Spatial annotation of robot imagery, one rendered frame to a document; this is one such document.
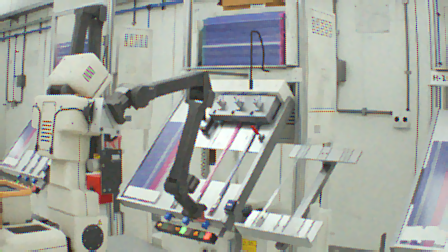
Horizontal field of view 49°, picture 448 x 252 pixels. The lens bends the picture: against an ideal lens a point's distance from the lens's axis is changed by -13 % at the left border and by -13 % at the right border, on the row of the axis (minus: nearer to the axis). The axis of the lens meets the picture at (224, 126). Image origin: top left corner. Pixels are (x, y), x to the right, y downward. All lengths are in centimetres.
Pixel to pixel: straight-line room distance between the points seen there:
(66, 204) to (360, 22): 281
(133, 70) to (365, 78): 168
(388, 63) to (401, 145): 61
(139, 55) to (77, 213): 211
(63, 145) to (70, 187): 16
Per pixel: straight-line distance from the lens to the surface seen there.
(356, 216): 417
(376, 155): 404
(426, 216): 197
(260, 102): 259
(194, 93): 218
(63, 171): 194
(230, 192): 240
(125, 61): 376
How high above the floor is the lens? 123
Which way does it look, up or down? 3 degrees down
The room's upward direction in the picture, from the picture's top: 1 degrees clockwise
